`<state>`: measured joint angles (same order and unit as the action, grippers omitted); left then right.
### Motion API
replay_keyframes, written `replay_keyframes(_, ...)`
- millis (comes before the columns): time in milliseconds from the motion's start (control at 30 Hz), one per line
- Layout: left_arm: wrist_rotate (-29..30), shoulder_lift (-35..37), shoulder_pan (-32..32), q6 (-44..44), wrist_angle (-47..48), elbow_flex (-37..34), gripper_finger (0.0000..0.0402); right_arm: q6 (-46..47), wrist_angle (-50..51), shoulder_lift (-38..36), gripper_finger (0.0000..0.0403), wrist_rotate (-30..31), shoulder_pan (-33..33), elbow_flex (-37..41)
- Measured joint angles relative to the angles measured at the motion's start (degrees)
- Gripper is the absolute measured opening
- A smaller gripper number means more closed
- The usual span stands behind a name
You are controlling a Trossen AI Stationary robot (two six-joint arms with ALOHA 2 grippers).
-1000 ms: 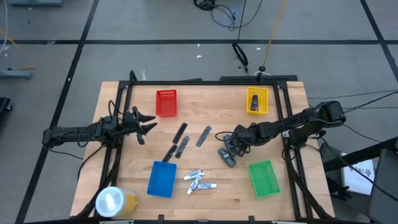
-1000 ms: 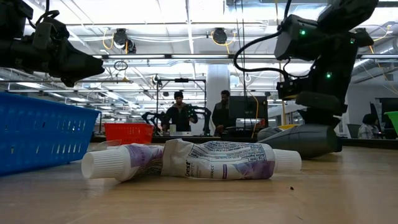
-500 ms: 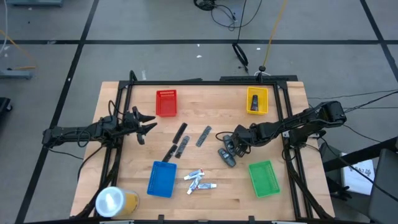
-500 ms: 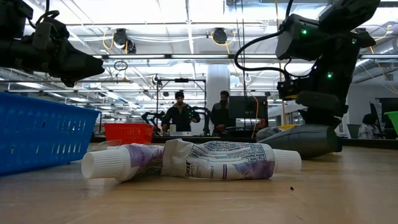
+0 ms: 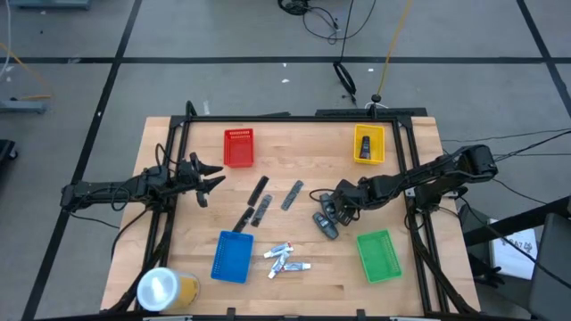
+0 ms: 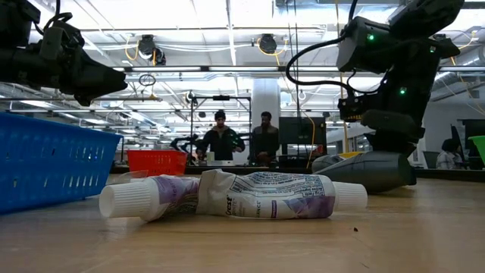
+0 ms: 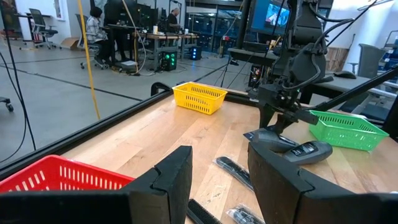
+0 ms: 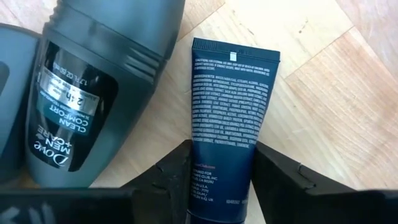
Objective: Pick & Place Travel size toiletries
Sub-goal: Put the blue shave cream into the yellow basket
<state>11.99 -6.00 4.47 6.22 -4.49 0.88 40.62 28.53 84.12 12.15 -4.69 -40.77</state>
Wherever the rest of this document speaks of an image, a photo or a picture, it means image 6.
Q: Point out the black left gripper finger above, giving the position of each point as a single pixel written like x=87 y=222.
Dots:
x=98 y=83

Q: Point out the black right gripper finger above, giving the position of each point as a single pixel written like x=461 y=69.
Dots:
x=394 y=129

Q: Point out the black comb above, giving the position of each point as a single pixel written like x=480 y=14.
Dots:
x=132 y=175

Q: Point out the white toothpaste tube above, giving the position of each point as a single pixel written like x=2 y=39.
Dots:
x=265 y=197
x=129 y=199

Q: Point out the black background robot arm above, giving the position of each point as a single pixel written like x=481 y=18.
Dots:
x=182 y=142

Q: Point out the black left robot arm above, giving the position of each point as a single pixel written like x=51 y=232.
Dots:
x=19 y=64

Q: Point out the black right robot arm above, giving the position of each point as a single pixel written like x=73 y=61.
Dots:
x=424 y=15

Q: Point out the person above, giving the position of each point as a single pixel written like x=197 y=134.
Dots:
x=221 y=142
x=449 y=157
x=265 y=142

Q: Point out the green plastic basket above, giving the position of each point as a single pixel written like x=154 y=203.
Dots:
x=480 y=146

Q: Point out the black monitor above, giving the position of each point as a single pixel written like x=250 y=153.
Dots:
x=303 y=130

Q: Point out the blue plastic basket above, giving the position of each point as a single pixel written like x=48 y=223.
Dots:
x=45 y=163

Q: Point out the red plastic basket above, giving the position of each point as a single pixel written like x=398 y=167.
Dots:
x=155 y=163

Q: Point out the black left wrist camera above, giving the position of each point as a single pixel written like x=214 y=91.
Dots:
x=60 y=38

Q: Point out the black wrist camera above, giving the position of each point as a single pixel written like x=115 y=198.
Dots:
x=60 y=38
x=363 y=45

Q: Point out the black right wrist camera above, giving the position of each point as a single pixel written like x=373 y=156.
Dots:
x=363 y=45

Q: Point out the black background rig frame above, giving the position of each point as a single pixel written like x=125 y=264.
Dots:
x=221 y=98

